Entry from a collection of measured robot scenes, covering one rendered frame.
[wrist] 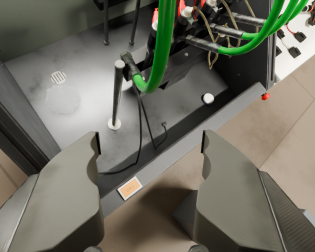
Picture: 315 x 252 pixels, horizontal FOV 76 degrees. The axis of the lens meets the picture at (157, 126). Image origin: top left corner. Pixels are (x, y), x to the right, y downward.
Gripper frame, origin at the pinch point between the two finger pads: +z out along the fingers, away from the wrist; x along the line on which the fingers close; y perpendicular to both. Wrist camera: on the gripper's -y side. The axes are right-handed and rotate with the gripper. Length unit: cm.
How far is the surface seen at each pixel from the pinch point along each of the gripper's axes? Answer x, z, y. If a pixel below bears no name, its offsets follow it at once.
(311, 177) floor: 134, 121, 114
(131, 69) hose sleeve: -3.4, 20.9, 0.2
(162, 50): 1.0, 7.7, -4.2
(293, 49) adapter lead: 47, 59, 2
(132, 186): -5.2, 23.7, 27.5
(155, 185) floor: 0, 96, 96
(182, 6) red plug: 7.0, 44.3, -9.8
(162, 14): 1.0, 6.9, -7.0
